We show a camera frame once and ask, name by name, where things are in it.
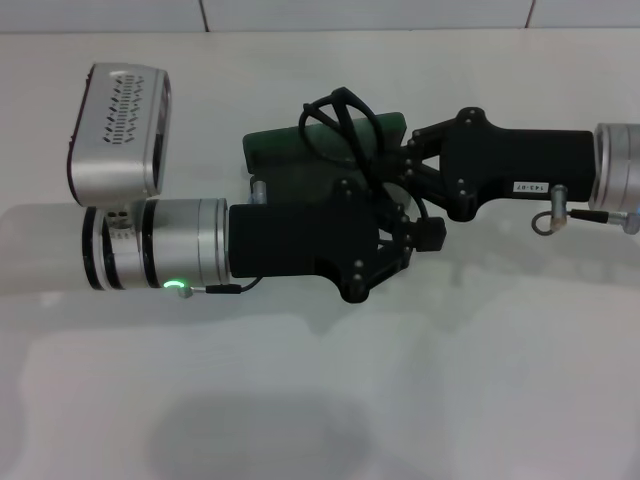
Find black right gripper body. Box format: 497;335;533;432
438;107;596;222

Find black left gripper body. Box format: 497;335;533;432
228;177;387;305

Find black round-frame glasses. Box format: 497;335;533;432
298;87;432;224

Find green glasses case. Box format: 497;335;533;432
241;112;414;234

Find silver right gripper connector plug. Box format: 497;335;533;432
548;183;570;232

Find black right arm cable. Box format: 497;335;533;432
531;208;640;236

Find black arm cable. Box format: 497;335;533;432
177;277;264;301
531;208;640;236

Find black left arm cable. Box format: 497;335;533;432
177;277;264;301

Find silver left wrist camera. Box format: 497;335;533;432
67;62;174;207

